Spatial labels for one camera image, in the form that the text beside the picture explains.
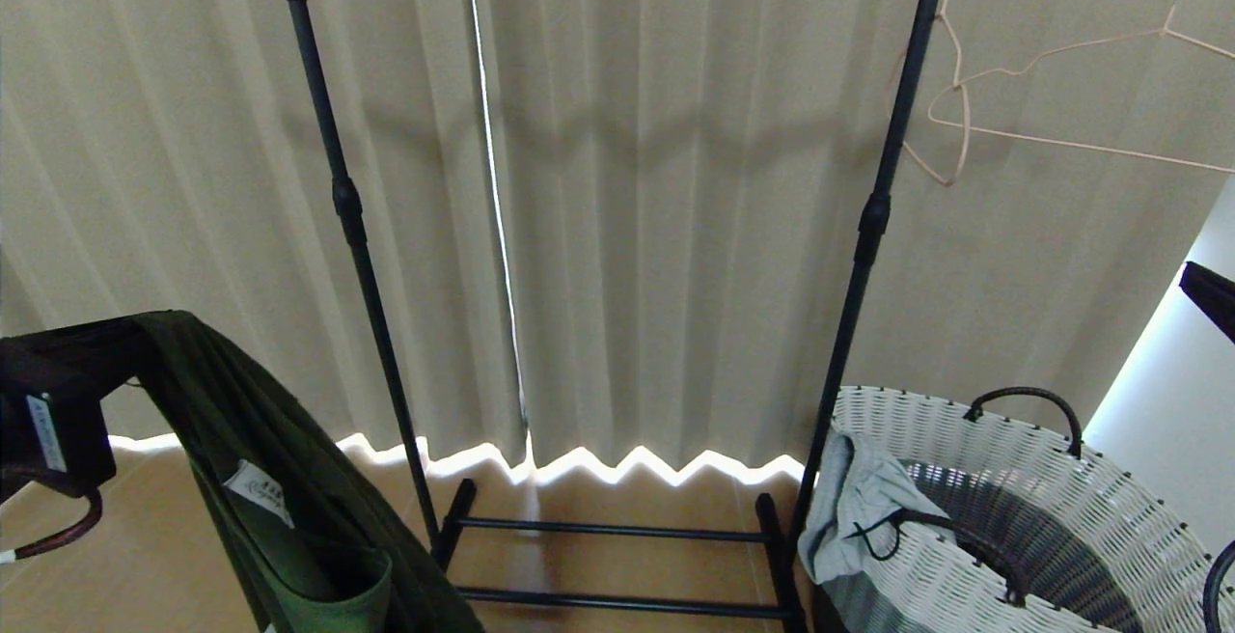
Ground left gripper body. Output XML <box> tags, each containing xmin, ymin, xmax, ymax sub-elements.
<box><xmin>0</xmin><ymin>316</ymin><xmax>124</xmax><ymax>505</ymax></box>

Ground green long-sleeved shirt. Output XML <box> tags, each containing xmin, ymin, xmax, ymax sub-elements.
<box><xmin>130</xmin><ymin>310</ymin><xmax>483</xmax><ymax>633</ymax></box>

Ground pink clothes hanger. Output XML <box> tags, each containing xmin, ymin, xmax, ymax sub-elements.
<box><xmin>926</xmin><ymin>0</ymin><xmax>1235</xmax><ymax>175</ymax></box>
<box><xmin>900</xmin><ymin>0</ymin><xmax>974</xmax><ymax>188</ymax></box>

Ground black clothes rack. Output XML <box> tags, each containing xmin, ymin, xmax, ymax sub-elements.
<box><xmin>66</xmin><ymin>0</ymin><xmax>1226</xmax><ymax>633</ymax></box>

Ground white laundry basket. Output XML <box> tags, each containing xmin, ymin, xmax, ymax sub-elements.
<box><xmin>815</xmin><ymin>385</ymin><xmax>1217</xmax><ymax>633</ymax></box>

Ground beige curtain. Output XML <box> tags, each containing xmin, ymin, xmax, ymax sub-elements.
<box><xmin>0</xmin><ymin>0</ymin><xmax>1235</xmax><ymax>489</ymax></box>

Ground pale grey shorts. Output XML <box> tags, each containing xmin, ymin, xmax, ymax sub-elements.
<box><xmin>799</xmin><ymin>430</ymin><xmax>958</xmax><ymax>633</ymax></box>

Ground white-taped black cable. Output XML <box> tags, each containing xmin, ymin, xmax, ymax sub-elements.
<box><xmin>0</xmin><ymin>464</ymin><xmax>104</xmax><ymax>564</ymax></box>

